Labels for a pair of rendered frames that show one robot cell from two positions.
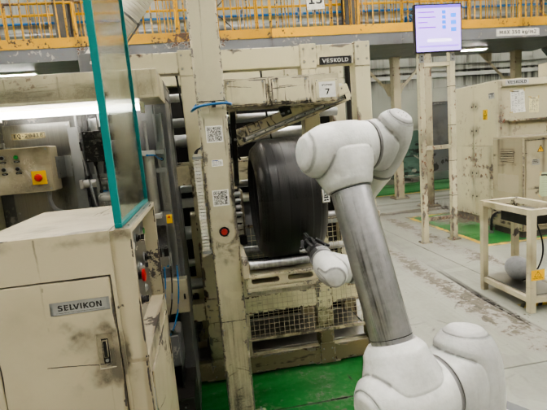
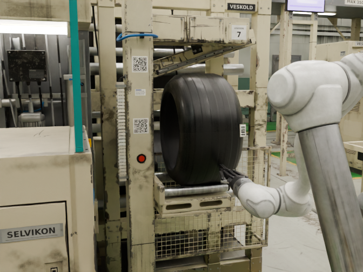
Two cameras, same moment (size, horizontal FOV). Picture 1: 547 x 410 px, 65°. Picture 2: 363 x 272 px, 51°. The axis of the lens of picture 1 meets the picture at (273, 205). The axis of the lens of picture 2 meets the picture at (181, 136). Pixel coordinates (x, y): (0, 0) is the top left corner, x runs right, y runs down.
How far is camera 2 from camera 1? 0.32 m
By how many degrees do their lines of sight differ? 7
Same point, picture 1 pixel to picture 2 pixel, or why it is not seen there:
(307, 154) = (285, 90)
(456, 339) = not seen: outside the picture
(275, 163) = (199, 96)
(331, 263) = (262, 196)
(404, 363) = not seen: outside the picture
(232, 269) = (146, 195)
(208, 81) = (138, 13)
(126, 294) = (81, 222)
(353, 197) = (327, 136)
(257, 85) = (176, 22)
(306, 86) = (220, 28)
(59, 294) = (11, 220)
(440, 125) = not seen: hidden behind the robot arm
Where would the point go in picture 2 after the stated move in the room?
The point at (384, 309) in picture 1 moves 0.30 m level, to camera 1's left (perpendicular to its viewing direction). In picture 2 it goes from (355, 247) to (229, 255)
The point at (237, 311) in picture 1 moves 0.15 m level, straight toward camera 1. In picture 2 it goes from (147, 234) to (152, 247)
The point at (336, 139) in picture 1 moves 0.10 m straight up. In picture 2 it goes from (315, 77) to (317, 35)
